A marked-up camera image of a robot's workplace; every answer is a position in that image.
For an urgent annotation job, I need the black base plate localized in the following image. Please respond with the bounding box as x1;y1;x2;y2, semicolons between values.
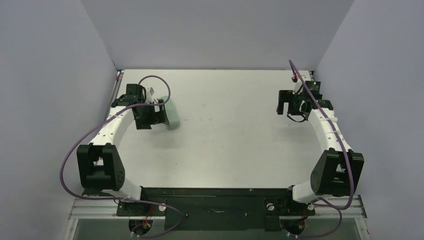
116;187;316;236

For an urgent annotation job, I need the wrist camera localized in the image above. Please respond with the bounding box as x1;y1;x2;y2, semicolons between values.
145;87;156;104
291;76;303;95

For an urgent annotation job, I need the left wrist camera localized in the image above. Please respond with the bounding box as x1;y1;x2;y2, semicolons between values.
145;87;156;104

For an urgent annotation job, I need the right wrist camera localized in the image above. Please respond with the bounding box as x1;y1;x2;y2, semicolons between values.
291;76;303;95

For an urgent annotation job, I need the aluminium frame rail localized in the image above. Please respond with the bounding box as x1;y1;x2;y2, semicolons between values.
68;196;367;220

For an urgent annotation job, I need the mint green umbrella case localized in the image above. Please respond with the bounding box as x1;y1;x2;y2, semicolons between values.
159;98;180;130

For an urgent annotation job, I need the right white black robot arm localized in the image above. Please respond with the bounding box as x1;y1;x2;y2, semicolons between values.
276;81;365;203

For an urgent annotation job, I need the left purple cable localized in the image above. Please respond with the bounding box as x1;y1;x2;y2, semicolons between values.
59;75;184;239

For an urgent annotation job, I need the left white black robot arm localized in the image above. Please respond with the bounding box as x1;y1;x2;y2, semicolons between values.
76;83;180;200

